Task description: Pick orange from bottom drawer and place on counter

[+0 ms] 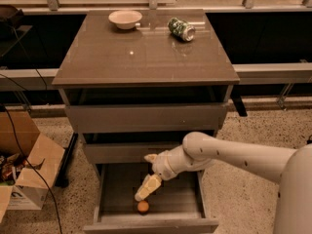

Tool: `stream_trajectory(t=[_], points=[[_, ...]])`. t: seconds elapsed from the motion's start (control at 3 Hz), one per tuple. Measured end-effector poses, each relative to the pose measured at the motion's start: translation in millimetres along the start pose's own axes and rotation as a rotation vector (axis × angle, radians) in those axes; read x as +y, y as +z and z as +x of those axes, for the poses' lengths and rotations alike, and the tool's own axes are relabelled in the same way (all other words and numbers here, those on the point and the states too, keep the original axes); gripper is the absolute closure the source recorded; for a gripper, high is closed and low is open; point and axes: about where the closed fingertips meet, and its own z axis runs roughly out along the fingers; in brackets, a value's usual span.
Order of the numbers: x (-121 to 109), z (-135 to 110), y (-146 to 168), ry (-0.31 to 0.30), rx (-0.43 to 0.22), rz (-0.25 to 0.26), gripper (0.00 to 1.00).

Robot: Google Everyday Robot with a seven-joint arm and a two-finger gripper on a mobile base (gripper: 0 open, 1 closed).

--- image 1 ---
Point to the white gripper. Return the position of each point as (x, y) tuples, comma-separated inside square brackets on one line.
[(163, 166)]

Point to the orange fruit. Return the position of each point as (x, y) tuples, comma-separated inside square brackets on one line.
[(142, 207)]

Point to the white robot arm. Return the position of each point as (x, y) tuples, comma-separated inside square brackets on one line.
[(290, 168)]

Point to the grey bottom drawer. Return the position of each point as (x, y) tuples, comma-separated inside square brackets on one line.
[(177, 207)]

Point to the grey drawer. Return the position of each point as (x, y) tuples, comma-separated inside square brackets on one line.
[(177, 207), (87, 119), (129, 147)]

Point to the grey middle drawer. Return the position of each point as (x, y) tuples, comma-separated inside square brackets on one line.
[(129, 147)]

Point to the grey top drawer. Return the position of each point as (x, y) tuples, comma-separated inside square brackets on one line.
[(87, 119)]

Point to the grey drawer cabinet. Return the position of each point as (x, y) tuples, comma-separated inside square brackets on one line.
[(147, 64)]

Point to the black floor bar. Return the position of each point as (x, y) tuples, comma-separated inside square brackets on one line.
[(62, 179)]

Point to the brown cardboard box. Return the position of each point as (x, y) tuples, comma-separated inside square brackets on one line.
[(30, 163)]

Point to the green soda can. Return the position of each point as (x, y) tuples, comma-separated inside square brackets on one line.
[(182, 29)]

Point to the white ceramic bowl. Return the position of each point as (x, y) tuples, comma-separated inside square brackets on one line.
[(125, 19)]

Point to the dark object on shelf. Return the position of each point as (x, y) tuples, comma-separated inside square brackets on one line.
[(10, 18)]

